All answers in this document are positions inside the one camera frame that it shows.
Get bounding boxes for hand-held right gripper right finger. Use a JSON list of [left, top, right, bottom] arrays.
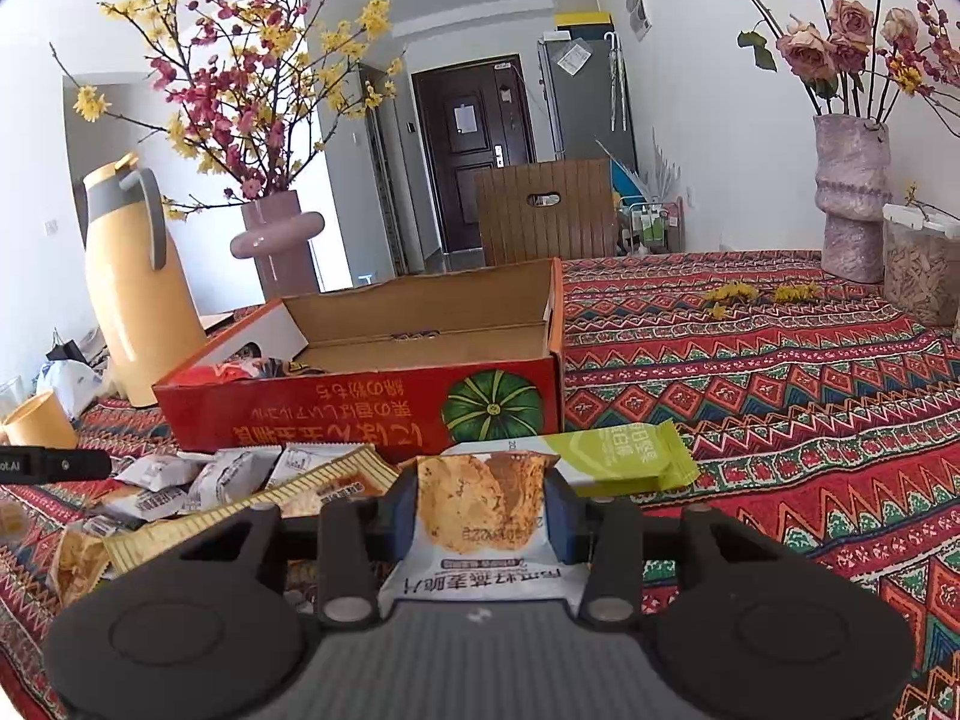
[[543, 467, 786, 632]]

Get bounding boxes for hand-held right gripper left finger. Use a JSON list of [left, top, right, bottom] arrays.
[[161, 467, 421, 628]]

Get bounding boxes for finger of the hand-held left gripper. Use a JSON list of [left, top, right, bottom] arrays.
[[0, 446, 114, 483]]

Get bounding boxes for white cookie print snack packet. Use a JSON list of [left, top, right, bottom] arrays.
[[377, 452, 593, 616]]

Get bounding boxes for green snack packet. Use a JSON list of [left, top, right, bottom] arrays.
[[442, 420, 701, 500]]

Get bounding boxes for red cardboard box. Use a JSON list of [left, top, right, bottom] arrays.
[[152, 256, 566, 466]]

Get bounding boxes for pile of assorted snack packets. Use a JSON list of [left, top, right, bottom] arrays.
[[51, 444, 400, 610]]

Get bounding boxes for yellow mug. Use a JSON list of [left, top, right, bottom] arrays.
[[0, 390, 80, 452]]

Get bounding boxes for white plastic bag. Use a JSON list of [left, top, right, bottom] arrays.
[[36, 355, 107, 422]]

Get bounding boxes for yellow thermos jug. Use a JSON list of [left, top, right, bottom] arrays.
[[82, 152, 209, 410]]

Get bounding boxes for fallen yellow flowers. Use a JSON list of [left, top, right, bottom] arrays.
[[701, 280, 826, 318]]

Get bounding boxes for wooden chair back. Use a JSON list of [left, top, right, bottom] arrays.
[[473, 158, 618, 268]]

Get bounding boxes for storage trolley with bottles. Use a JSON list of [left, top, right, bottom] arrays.
[[614, 197, 684, 257]]

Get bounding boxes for smooth pink vase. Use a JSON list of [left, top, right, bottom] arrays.
[[229, 190, 326, 302]]

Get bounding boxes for white feather decoration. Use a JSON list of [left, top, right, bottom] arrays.
[[596, 130, 684, 200]]

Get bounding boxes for dark entrance door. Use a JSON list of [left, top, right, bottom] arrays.
[[410, 54, 538, 257]]

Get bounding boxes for grey refrigerator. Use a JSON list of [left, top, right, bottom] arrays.
[[537, 30, 639, 167]]

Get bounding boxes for clear lidded food container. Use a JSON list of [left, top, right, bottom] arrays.
[[880, 202, 960, 328]]

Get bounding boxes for textured pink vase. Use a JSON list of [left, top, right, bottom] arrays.
[[813, 113, 894, 285]]

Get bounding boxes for pink and yellow blossom branches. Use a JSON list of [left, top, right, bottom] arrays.
[[49, 0, 407, 223]]

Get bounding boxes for white umbrella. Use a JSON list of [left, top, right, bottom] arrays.
[[604, 33, 629, 130]]

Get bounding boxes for dried rose bouquet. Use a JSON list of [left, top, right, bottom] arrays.
[[682, 0, 960, 122]]

